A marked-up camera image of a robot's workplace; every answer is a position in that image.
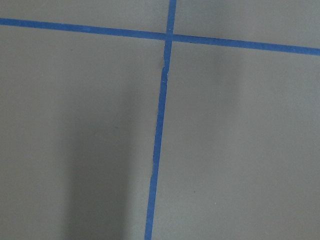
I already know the crossing blue tape strip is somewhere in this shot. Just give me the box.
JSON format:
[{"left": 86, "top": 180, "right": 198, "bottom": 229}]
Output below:
[{"left": 144, "top": 0, "right": 177, "bottom": 240}]

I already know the long blue tape strip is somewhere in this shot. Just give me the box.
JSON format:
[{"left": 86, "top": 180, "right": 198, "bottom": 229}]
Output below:
[{"left": 0, "top": 18, "right": 320, "bottom": 56}]

